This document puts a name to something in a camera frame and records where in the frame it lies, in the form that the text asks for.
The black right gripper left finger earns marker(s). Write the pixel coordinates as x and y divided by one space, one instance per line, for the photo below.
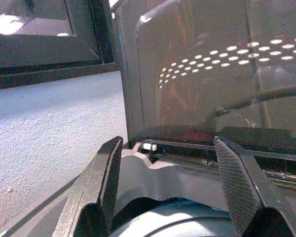
106 177

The grey rounded robot casing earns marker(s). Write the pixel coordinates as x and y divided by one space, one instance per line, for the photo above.
172 219

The grey moulded plastic part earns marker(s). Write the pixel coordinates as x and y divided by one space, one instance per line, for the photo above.
167 180

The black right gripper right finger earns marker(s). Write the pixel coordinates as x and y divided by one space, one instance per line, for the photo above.
239 182

